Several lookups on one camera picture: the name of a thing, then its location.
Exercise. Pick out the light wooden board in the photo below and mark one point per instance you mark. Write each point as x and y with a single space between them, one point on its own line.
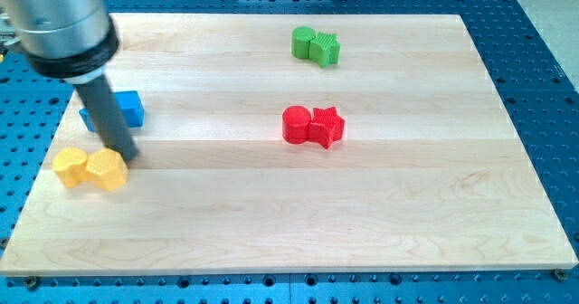
430 174

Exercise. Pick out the right board clamp screw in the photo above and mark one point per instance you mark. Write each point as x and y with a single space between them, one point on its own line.
560 275

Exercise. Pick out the red star block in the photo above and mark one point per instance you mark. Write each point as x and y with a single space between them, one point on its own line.
326 127

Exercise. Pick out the board clamp screw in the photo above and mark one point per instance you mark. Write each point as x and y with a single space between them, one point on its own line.
560 275
31 282

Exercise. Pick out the red cylinder block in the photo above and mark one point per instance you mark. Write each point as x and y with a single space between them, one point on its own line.
295 123

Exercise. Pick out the yellow hexagon block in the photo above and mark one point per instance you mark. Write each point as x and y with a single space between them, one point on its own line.
107 169

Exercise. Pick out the left board clamp screw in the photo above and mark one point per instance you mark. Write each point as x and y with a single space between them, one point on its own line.
31 282

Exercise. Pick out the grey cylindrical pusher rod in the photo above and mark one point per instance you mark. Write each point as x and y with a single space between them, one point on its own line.
106 116

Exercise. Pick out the blue cube block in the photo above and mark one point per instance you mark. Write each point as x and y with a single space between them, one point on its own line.
130 105

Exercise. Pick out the green star block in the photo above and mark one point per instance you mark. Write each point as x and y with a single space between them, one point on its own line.
324 49

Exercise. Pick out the green cylinder block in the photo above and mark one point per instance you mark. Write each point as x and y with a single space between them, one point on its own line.
300 41

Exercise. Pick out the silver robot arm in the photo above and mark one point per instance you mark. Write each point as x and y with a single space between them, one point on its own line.
73 40

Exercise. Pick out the yellow heart block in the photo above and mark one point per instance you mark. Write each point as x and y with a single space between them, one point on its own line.
70 166

